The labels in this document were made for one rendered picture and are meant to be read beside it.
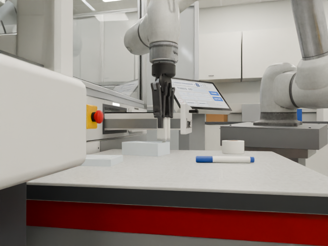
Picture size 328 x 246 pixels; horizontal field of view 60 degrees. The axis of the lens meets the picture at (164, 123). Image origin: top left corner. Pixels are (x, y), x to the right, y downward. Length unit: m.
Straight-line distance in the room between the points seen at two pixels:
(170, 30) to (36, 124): 0.67
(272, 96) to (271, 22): 3.77
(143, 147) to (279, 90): 0.69
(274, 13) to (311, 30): 3.90
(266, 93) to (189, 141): 0.87
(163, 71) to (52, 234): 0.55
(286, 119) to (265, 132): 0.15
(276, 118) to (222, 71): 3.19
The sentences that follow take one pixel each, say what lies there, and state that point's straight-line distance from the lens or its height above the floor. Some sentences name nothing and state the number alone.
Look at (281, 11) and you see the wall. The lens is 5.10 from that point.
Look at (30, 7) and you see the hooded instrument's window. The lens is 0.30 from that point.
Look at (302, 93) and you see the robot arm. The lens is 1.24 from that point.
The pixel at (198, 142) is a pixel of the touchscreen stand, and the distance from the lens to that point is 2.10.
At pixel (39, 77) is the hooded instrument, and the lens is 0.28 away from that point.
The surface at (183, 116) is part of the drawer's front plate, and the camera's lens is 0.99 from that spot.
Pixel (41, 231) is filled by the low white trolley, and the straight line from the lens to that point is 0.53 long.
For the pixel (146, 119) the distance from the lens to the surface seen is 1.03.
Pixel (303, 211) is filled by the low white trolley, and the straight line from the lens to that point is 0.44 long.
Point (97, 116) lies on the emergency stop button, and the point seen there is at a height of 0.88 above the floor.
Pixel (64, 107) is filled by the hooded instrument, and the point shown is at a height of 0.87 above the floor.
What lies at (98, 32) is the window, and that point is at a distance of 1.12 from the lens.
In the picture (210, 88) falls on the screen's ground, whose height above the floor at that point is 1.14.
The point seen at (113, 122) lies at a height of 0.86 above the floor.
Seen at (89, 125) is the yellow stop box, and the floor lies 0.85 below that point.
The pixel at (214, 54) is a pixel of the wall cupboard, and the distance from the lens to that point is 4.51.
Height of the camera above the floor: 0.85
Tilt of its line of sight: level
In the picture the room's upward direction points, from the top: straight up
